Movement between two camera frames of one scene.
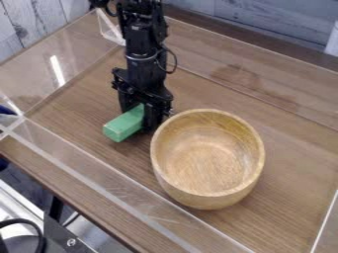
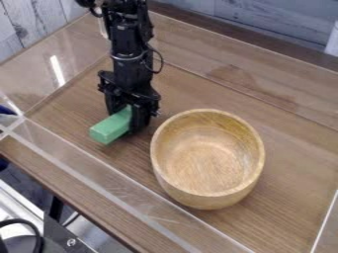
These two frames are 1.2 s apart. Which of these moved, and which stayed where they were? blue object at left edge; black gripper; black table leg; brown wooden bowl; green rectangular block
Moved: green rectangular block; black gripper
Stayed: brown wooden bowl; black table leg; blue object at left edge
